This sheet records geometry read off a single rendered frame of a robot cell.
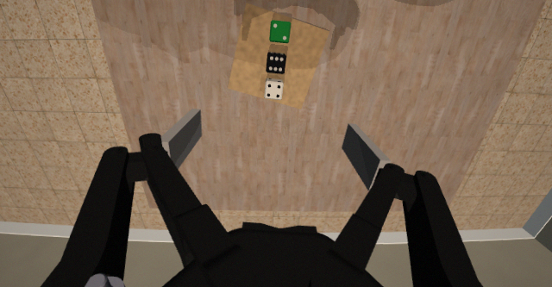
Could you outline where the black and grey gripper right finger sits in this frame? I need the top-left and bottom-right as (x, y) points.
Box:
(308, 123), (483, 287)

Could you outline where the green die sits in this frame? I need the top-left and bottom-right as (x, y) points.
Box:
(269, 20), (291, 43)

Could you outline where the tan mat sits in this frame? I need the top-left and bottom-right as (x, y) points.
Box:
(228, 3), (329, 109)

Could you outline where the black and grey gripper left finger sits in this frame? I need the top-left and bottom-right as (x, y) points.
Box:
(41, 109), (263, 287)

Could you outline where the white die with black pips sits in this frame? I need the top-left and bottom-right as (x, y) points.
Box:
(264, 78), (284, 100)

